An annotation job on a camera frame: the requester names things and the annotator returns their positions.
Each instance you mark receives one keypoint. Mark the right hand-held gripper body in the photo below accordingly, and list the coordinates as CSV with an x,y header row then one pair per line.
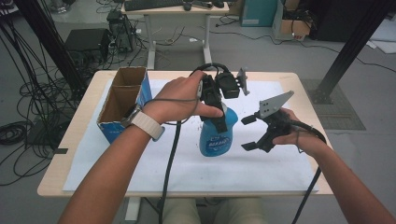
x,y
271,107

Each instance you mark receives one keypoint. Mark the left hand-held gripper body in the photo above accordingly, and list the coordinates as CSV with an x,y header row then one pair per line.
x,y
229,85

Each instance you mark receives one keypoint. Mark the blue plastic bottle white cap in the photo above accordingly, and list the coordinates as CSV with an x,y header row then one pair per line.
x,y
214,144

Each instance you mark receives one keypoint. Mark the blue cardboard box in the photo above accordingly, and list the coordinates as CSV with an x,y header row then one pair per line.
x,y
124,90

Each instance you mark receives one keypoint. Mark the person's left hand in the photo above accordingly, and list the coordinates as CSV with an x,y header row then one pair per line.
x,y
177,93

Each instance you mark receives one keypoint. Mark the person's right hand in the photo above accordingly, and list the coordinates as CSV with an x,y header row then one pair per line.
x,y
308,144

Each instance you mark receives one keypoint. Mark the white table mat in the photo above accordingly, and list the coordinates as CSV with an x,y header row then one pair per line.
x,y
218,174

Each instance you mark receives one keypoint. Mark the dark floor mat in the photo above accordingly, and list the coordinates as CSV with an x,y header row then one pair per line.
x,y
345,115

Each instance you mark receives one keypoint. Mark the cream band wristwatch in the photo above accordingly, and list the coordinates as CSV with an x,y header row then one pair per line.
x,y
146,124

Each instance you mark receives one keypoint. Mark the teal box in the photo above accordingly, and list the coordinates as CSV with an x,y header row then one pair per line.
x,y
258,11

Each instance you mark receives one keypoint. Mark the brown cardboard box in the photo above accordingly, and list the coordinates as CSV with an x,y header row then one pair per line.
x,y
295,28

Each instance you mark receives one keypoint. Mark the person's beige trousers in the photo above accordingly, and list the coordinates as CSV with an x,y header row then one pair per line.
x,y
183,213

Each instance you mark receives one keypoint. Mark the dark cabinet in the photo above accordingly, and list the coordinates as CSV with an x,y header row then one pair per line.
x,y
336,18

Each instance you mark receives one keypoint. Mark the black keyboard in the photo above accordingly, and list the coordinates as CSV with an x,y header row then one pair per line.
x,y
152,4

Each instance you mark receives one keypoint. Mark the black computer tower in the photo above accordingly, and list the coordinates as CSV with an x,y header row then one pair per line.
x,y
123,31

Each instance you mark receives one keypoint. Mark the white boards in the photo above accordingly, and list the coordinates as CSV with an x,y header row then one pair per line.
x,y
386,34

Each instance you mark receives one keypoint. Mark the black equipment case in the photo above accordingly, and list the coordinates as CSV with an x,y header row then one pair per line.
x,y
87,40

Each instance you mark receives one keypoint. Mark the black tape strip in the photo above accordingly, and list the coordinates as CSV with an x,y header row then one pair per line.
x,y
60,151

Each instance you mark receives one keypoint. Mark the white frame desk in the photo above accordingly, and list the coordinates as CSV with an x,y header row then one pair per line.
x,y
202,11

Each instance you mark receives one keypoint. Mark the black metal frame pole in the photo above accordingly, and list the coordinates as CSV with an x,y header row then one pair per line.
x,y
351,46
51,46

